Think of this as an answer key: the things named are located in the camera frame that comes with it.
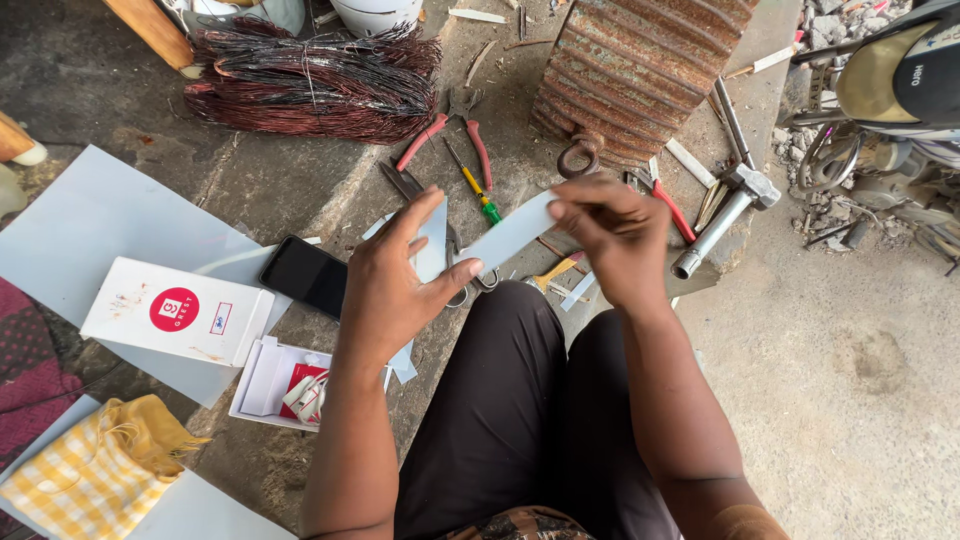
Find person's patterned shirt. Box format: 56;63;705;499
441;505;601;540

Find rusty corrugated metal block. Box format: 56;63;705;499
529;0;760;180

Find open white box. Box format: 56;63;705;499
228;335;393;434

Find yellow-handled brush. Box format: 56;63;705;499
522;250;587;295

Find white bucket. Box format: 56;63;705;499
329;0;426;39

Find person's black trousers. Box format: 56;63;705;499
393;280;685;540

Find white coiled cable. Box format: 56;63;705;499
282;370;332;428

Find yellow and green screwdriver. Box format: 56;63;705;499
442;136;504;228

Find cut white paper piece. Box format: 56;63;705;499
361;196;451;286

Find person's right hand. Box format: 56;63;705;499
546;175;674;311

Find yellow checked cloth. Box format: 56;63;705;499
0;394;213;540

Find motorcycle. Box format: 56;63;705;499
780;0;960;277

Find thin white strip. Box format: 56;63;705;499
447;7;509;26

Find large white sheet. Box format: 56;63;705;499
0;144;295;410

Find grey metal rod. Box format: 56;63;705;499
711;75;757;171

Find flat white strip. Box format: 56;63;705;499
664;137;719;190

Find white box lid red circle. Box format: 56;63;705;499
79;256;276;369

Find hammer with steel pipe handle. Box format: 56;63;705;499
669;163;783;281

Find short white paper strip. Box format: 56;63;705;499
558;270;598;313

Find grey metal vessel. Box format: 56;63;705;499
159;0;307;37

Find red-handled cutter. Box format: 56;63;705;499
627;168;698;246

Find black smartphone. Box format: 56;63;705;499
258;234;350;322

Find wooden leg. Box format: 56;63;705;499
0;110;49;168
102;0;204;81

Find red-handled pliers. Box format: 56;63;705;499
395;86;495;193

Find maroon patterned cloth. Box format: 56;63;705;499
0;276;85;540

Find steel scissors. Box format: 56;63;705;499
378;158;501;309

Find red card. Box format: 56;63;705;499
278;363;329;420

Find person's left hand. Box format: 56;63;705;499
339;186;486;363

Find bundle of copper wire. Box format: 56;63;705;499
183;16;444;146

